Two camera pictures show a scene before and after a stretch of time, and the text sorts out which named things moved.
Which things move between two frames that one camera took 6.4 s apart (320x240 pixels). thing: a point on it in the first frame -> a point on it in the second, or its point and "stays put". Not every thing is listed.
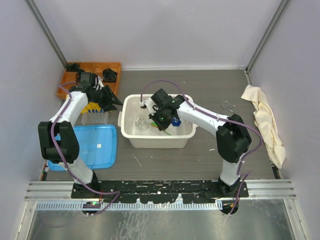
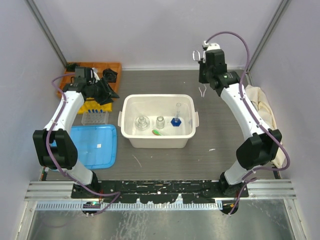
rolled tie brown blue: [109, 76] stays put
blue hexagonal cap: [175, 122] stays put
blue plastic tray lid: [98, 144] stays put
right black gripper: [161, 126] -> [202, 79]
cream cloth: [265, 120] stays put
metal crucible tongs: [225, 104] -> [199, 59]
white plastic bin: [177, 136] stays put
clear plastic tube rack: [95, 118] stays put
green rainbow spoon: [153, 124] -> [160, 132]
